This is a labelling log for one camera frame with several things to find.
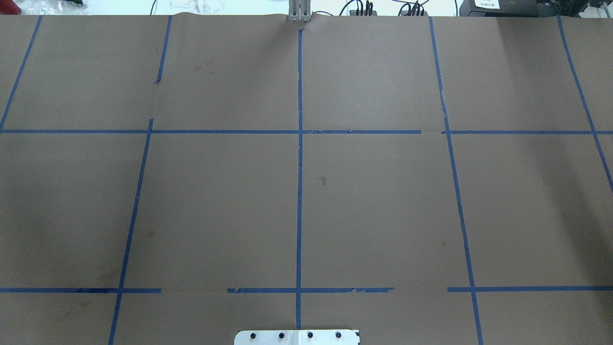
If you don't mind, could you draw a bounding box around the black computer box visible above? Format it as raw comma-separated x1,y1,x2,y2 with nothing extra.
458,0,589,18

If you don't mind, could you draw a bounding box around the aluminium frame post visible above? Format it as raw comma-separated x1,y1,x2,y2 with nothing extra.
288,0,312,23

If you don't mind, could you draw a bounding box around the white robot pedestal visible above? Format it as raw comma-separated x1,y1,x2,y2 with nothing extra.
234,329,361,345

